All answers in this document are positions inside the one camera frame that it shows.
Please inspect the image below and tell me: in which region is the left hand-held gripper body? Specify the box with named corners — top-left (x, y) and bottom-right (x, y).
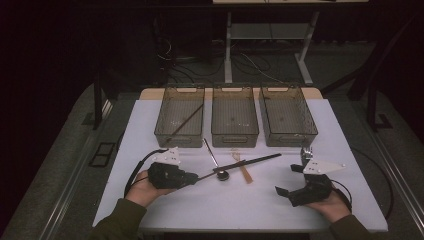
top-left (147, 146), bottom-right (190, 190)

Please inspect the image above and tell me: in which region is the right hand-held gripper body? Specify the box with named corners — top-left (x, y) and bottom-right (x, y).
top-left (287, 159), bottom-right (347, 208)

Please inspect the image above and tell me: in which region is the metal spoon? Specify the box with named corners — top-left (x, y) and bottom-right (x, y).
top-left (202, 138), bottom-right (231, 182)

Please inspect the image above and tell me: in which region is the black chopstick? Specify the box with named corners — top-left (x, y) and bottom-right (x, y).
top-left (218, 152), bottom-right (283, 172)

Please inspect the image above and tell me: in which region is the grey translucent plastic bin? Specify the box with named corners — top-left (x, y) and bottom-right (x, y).
top-left (258, 83), bottom-right (319, 148)
top-left (153, 83), bottom-right (206, 149)
top-left (210, 83), bottom-right (260, 149)

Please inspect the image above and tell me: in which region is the person's right hand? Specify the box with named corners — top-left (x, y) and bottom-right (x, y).
top-left (304, 189), bottom-right (353, 224)

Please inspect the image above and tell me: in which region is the person's left hand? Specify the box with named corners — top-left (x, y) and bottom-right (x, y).
top-left (124, 169), bottom-right (176, 209)

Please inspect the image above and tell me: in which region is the black metal stand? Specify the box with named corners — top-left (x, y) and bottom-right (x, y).
top-left (92, 71), bottom-right (116, 131)
top-left (365, 84), bottom-right (394, 133)

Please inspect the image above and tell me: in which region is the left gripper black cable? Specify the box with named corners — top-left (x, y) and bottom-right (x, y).
top-left (123, 148), bottom-right (169, 198)

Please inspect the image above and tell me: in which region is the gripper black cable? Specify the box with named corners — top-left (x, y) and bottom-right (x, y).
top-left (123, 148), bottom-right (169, 198)
top-left (331, 179), bottom-right (354, 211)

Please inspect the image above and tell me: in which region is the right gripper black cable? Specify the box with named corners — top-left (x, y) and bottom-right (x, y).
top-left (331, 179), bottom-right (354, 211)

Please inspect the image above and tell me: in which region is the long black cable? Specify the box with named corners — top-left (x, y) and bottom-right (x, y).
top-left (349, 146), bottom-right (395, 221)

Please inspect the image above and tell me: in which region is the metal floor rail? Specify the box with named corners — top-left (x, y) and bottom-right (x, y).
top-left (38, 99), bottom-right (114, 240)
top-left (363, 123), bottom-right (424, 231)

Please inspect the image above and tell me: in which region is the white floor cable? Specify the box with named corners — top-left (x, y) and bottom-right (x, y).
top-left (239, 52), bottom-right (286, 84)

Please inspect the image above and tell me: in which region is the white metal frame desk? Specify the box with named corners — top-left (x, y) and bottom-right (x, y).
top-left (212, 0), bottom-right (370, 86)

